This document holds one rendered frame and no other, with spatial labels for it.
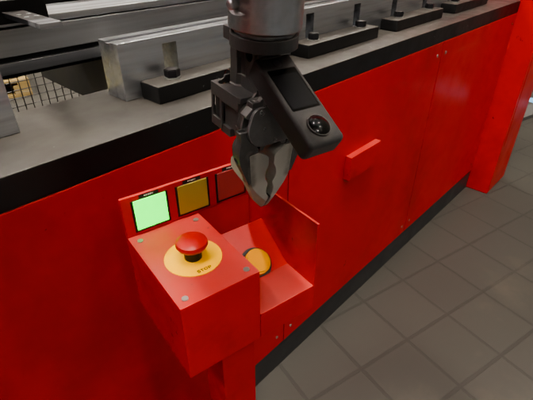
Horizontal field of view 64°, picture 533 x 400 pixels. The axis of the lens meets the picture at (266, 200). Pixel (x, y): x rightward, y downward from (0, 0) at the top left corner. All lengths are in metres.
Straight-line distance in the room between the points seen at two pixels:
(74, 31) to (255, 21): 0.64
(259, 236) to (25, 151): 0.34
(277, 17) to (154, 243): 0.32
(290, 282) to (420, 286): 1.14
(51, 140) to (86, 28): 0.40
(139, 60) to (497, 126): 1.80
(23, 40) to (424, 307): 1.40
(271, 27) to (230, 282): 0.28
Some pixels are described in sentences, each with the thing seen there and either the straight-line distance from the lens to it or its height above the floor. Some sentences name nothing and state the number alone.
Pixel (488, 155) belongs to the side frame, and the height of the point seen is 0.20.
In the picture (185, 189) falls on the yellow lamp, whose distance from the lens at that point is 0.60.
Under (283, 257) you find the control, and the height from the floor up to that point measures 0.71.
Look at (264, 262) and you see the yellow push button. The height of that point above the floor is 0.72.
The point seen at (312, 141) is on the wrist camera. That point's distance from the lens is 0.41.
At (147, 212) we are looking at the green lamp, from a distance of 0.59.
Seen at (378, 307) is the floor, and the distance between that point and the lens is 1.60.
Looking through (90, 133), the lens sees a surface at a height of 0.88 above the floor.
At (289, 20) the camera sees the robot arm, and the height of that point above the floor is 1.05.
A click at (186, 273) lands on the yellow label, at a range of 0.53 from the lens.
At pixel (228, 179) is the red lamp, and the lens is 0.63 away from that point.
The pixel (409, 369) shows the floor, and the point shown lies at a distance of 1.46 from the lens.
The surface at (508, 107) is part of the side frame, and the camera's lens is 2.24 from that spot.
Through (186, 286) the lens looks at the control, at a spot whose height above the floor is 0.78.
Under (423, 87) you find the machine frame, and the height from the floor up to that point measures 0.70.
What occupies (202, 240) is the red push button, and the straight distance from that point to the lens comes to 0.53.
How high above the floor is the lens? 1.13
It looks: 33 degrees down
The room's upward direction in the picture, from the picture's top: straight up
